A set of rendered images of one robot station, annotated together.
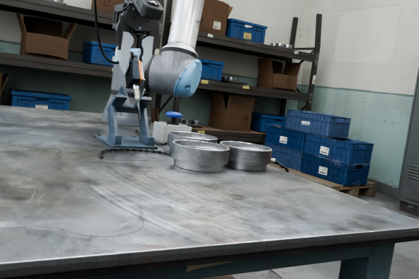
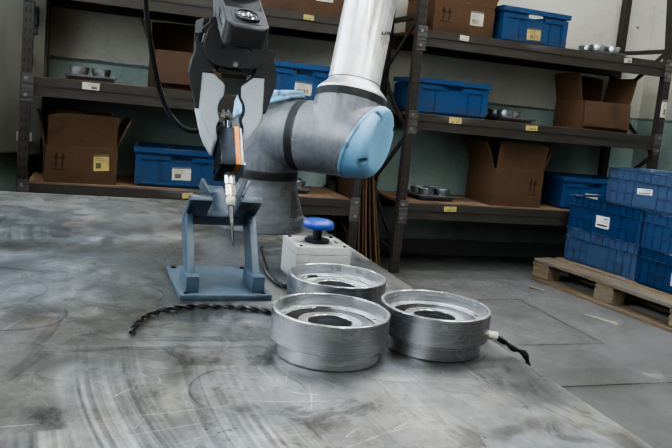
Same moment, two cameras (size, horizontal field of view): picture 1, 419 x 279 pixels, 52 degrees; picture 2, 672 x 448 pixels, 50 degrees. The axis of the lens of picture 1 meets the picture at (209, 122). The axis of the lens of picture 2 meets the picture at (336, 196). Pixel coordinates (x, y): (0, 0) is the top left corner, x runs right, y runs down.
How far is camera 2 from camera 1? 0.21 m
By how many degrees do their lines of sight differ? 12
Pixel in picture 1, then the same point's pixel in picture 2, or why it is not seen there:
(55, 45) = not seen: hidden behind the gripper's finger
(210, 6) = not seen: outside the picture
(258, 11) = not seen: outside the picture
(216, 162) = (352, 351)
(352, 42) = not seen: outside the picture
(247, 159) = (431, 339)
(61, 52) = not seen: hidden behind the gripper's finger
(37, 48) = (171, 75)
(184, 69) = (355, 127)
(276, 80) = (589, 112)
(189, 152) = (297, 331)
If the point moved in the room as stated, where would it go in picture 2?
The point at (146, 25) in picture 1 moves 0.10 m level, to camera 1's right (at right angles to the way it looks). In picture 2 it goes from (248, 58) to (337, 66)
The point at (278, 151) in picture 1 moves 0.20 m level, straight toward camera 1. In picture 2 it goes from (593, 243) to (591, 248)
